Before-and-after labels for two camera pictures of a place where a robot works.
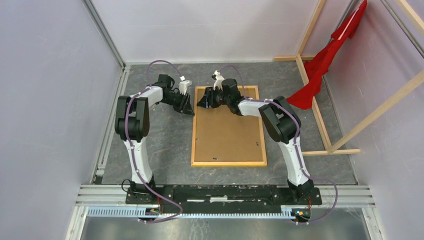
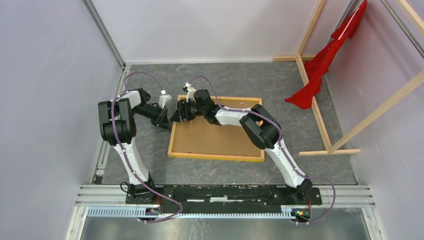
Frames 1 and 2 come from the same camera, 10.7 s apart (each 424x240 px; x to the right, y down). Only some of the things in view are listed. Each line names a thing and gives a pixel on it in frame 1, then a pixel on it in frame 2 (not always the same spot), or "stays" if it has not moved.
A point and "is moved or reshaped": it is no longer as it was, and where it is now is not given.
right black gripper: [208, 98] to [181, 112]
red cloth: [316, 67] stays
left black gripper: [185, 106] to [162, 121]
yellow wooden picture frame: [225, 164] is moved or reshaped
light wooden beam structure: [299, 57] stays
